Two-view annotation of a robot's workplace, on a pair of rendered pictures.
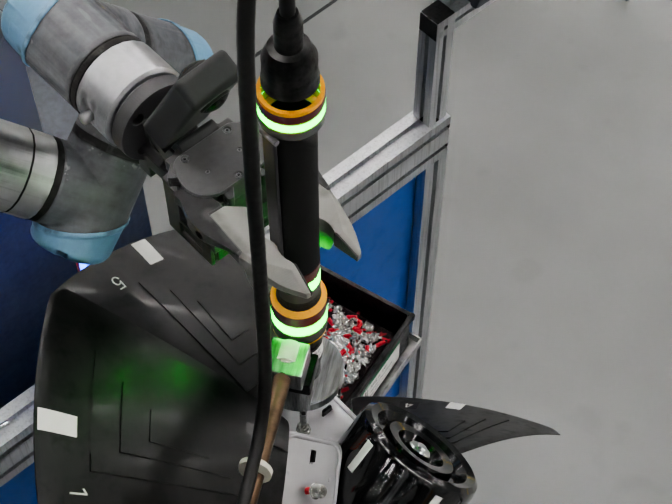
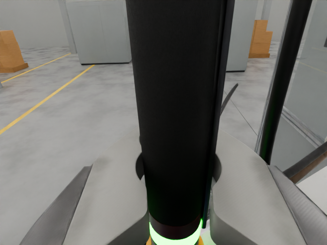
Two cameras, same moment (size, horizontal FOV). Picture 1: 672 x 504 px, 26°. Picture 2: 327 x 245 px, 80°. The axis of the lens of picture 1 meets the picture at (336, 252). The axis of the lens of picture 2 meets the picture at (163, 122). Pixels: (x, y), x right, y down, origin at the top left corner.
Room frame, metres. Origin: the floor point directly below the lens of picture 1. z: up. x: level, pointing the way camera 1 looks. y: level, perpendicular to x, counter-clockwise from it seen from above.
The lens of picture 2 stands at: (0.65, 0.08, 1.56)
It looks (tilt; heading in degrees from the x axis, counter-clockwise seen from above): 29 degrees down; 225
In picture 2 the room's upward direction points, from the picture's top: 2 degrees counter-clockwise
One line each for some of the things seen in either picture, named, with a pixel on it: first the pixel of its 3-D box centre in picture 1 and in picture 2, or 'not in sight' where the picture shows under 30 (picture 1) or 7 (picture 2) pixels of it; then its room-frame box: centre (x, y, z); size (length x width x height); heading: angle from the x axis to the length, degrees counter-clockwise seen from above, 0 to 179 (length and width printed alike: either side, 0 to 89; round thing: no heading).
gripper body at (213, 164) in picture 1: (199, 165); not in sight; (0.67, 0.10, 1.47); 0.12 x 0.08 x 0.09; 42
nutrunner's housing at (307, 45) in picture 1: (296, 235); not in sight; (0.59, 0.03, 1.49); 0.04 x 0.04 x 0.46
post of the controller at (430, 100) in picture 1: (433, 65); not in sight; (1.21, -0.12, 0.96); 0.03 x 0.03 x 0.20; 42
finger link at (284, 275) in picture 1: (260, 269); (228, 198); (0.57, 0.05, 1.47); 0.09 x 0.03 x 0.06; 32
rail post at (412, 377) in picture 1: (413, 303); not in sight; (1.21, -0.12, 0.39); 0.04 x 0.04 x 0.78; 42
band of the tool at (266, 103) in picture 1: (291, 102); not in sight; (0.59, 0.03, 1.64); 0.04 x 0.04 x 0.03
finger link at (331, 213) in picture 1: (319, 226); (126, 198); (0.61, 0.01, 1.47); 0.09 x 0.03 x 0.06; 52
